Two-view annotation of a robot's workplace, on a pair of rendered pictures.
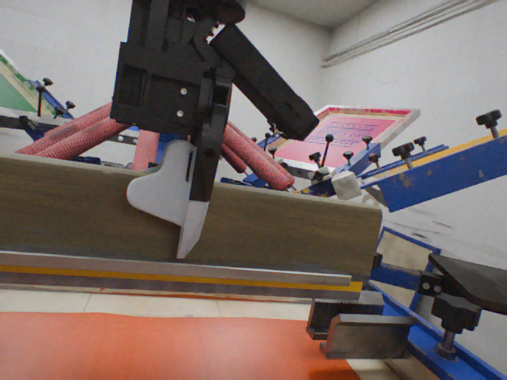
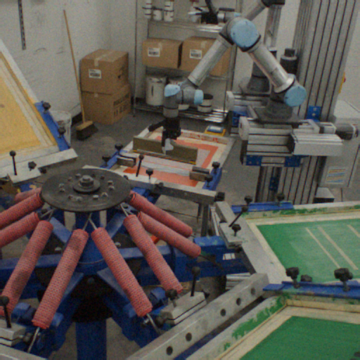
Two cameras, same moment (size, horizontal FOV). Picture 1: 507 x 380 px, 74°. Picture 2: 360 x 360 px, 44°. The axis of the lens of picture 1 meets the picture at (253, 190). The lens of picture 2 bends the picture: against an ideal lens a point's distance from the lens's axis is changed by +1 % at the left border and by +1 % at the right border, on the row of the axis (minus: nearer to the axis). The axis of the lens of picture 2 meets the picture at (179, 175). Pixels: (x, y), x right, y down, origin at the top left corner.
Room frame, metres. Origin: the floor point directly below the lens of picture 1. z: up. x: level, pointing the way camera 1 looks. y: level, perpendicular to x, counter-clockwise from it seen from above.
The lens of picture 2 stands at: (2.05, 1.25, 2.06)
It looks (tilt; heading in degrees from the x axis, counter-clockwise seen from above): 27 degrees down; 212
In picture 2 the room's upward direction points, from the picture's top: 4 degrees clockwise
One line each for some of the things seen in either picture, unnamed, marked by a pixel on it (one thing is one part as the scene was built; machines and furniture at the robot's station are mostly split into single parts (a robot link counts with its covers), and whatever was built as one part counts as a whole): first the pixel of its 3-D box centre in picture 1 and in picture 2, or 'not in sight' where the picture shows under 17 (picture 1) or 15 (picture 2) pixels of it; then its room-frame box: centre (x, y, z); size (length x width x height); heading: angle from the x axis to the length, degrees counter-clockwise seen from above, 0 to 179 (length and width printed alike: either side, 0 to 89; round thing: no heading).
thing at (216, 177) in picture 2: not in sight; (211, 183); (0.25, 0.33, 0.98); 0.30 x 0.05 x 0.07; 17
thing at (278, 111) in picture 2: not in sight; (278, 105); (-0.23, 0.44, 1.31); 0.15 x 0.15 x 0.10
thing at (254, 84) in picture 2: not in sight; (259, 81); (-0.63, 0.14, 1.31); 0.15 x 0.15 x 0.10
